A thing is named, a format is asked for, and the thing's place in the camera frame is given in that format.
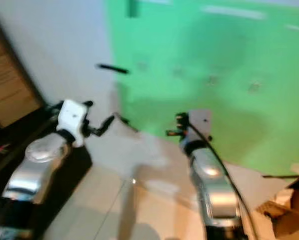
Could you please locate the black glass table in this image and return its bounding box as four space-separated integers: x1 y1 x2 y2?
0 102 93 237

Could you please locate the large brown cardboard box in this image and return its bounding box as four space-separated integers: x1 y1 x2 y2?
0 15 46 129

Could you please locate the torn brown cardboard box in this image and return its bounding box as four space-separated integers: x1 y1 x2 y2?
256 172 299 240

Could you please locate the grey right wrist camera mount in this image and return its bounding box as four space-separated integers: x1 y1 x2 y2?
188 109 213 140

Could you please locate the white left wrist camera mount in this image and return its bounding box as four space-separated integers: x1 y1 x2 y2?
57 99 90 149

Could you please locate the black wall bar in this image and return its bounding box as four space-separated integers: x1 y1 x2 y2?
96 62 130 75

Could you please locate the green wall board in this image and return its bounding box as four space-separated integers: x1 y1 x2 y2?
105 0 299 177

